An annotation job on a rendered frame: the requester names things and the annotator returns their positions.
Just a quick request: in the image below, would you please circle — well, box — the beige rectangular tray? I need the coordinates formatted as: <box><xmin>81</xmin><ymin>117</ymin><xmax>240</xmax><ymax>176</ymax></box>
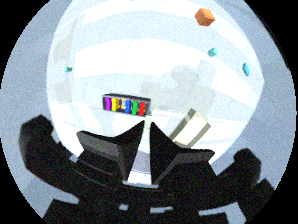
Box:
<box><xmin>169</xmin><ymin>108</ymin><xmax>213</xmax><ymax>148</ymax></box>

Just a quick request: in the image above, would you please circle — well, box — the light blue rectangular block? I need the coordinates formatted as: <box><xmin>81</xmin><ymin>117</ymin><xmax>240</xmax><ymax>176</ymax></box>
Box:
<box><xmin>242</xmin><ymin>63</ymin><xmax>250</xmax><ymax>76</ymax></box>

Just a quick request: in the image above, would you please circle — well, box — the orange block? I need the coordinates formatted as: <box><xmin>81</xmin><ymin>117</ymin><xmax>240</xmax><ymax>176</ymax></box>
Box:
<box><xmin>193</xmin><ymin>7</ymin><xmax>216</xmax><ymax>27</ymax></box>

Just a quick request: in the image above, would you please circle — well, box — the small teal block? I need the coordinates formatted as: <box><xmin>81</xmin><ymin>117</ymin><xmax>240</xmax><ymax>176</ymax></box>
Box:
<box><xmin>208</xmin><ymin>48</ymin><xmax>218</xmax><ymax>57</ymax></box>

